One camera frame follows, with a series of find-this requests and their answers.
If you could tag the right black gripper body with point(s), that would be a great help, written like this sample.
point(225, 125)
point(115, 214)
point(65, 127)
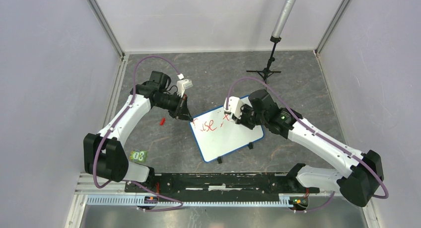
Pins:
point(249, 118)

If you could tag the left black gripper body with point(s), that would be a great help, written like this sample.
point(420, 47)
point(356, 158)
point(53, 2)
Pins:
point(171, 103)

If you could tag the red marker cap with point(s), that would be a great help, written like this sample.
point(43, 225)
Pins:
point(162, 121)

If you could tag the blue framed whiteboard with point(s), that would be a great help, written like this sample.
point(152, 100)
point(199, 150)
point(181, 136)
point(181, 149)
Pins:
point(216, 134)

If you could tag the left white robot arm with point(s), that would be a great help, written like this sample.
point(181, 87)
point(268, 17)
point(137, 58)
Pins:
point(104, 154)

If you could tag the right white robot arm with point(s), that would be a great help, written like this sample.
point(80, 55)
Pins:
point(356, 175)

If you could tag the black tripod stand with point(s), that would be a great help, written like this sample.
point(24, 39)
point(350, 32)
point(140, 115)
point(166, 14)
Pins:
point(266, 72)

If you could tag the green toy eraser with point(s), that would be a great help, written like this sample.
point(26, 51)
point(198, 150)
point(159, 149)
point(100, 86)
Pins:
point(138, 156)

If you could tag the grey pole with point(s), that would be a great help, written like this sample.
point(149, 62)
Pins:
point(281, 21)

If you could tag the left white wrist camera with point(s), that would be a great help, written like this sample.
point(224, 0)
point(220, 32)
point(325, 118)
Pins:
point(182, 85)

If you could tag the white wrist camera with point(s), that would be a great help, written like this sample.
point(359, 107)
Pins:
point(182, 85)
point(233, 108)

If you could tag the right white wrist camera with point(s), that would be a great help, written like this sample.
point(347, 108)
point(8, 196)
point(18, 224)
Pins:
point(233, 108)

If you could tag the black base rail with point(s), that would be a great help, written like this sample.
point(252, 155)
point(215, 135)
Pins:
point(226, 187)

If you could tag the slotted cable duct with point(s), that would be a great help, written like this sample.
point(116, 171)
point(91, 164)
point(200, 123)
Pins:
point(141, 201)

